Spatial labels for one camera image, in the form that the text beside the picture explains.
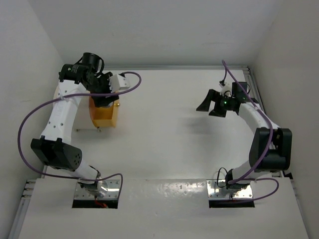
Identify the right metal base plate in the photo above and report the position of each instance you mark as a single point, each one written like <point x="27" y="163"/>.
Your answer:
<point x="217" y="191"/>

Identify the yellow bottom drawer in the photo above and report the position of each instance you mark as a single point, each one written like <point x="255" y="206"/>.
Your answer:
<point x="106" y="118"/>

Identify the metal base plate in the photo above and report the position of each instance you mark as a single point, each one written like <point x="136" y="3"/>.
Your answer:
<point x="102" y="190"/>
<point x="217" y="191"/>

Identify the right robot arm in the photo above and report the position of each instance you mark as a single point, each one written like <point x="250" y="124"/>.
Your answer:
<point x="271" y="146"/>

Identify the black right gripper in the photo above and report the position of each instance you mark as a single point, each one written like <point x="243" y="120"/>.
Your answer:
<point x="213" y="95"/>

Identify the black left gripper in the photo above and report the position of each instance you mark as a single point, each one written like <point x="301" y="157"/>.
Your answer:
<point x="100" y="100"/>

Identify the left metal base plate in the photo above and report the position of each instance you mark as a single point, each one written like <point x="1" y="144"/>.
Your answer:
<point x="102" y="190"/>

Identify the orange drawer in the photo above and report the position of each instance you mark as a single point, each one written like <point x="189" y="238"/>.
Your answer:
<point x="92" y="108"/>

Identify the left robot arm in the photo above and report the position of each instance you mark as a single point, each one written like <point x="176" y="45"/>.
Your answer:
<point x="54" y="148"/>

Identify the cream cabinet with legs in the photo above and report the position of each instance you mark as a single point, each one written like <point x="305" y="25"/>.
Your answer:
<point x="82" y="119"/>

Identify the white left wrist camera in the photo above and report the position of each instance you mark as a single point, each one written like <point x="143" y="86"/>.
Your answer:
<point x="118" y="83"/>

